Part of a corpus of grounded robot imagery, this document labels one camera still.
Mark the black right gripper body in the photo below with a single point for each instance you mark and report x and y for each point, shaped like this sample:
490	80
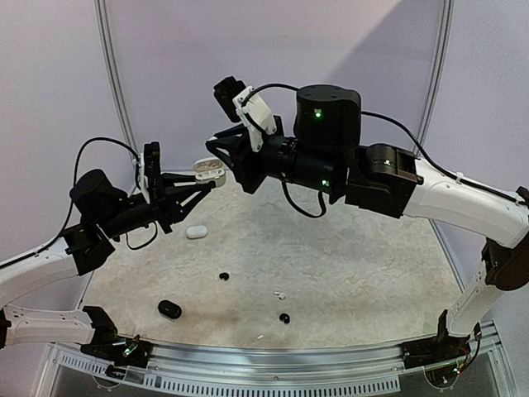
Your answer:
245	161

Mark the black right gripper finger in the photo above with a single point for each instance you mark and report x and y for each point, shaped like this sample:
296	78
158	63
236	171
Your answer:
233	153
236	133

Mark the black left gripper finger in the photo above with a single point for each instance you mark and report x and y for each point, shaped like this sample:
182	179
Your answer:
188	197
174	180

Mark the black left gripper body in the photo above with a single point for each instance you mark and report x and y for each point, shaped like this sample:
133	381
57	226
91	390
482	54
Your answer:
161	208

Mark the white earbud charging case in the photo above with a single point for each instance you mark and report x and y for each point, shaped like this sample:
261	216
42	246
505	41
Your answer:
196	232

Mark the beige charging case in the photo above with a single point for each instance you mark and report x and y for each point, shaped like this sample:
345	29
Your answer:
208	170

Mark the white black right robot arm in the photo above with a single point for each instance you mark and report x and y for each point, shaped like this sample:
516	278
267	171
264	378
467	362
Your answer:
324	154

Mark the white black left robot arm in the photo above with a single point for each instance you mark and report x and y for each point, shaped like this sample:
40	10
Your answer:
107	213

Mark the black oval charging case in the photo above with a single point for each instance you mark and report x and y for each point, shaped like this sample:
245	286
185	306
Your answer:
169	309

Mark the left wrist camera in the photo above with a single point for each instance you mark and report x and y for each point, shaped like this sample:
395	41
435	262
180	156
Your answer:
148	169

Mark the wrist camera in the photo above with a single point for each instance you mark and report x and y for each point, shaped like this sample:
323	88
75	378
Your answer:
148	169
242	103

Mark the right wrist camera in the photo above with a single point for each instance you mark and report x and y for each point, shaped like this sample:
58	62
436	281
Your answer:
242	103

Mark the black earbud near rail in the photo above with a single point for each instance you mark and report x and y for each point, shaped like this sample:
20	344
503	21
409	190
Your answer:
284	318

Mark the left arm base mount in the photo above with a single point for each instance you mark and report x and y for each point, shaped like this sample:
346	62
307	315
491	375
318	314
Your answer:
107	345

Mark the aluminium front rail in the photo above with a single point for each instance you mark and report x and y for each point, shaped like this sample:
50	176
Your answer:
186	370

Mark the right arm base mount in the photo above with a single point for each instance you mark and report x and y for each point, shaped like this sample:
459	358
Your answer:
433	350

